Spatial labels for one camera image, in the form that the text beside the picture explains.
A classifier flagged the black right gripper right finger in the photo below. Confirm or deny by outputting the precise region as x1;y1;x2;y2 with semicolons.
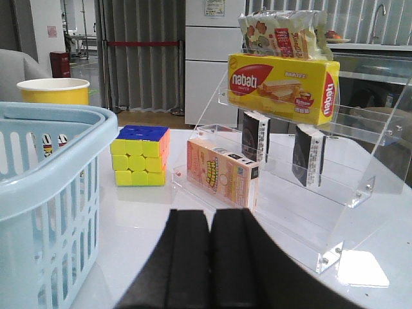
211;209;350;308

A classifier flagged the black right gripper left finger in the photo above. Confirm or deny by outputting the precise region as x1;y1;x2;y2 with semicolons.
115;209;209;308

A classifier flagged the light blue plastic basket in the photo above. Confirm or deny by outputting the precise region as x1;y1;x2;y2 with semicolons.
1;102;118;308

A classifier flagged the pale yellow tissue pack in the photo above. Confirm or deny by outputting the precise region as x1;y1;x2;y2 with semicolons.
238;10;333;61

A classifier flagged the colourful puzzle cube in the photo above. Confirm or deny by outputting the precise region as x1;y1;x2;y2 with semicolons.
110;125;170;187

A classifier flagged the black box right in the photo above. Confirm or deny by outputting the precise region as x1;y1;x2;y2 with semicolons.
292;124;326;187

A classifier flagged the black box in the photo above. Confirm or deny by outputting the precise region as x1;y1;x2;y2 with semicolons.
292;124;326;187
242;111;270;162

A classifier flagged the clear acrylic right shelf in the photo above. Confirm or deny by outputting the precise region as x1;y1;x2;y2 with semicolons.
173;58;404;272

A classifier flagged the black box left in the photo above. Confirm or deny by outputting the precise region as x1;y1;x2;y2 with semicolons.
242;111;270;162

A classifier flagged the red belt barrier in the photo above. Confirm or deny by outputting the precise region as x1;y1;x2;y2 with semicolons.
106;40;185;116

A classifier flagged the yellow nabati wafer box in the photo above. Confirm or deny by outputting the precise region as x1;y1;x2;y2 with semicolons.
227;53;340;125

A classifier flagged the yellow popcorn paper cup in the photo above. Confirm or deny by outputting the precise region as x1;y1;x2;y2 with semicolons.
17;78;90;105

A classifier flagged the dark kitchen counter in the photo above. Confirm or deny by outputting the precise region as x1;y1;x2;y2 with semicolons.
334;51;411;185

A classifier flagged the white refrigerator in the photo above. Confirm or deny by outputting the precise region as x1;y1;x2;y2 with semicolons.
185;1;246;126

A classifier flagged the red bin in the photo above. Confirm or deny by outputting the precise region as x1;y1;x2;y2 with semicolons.
50;51;71;78

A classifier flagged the fruit plate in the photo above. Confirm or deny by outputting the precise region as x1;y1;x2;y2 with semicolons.
325;30;350;44

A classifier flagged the grey armchair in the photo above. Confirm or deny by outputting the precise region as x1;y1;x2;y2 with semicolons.
0;49;52;102

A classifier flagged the chrome faucet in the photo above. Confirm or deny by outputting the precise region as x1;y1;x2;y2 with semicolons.
369;3;386;44

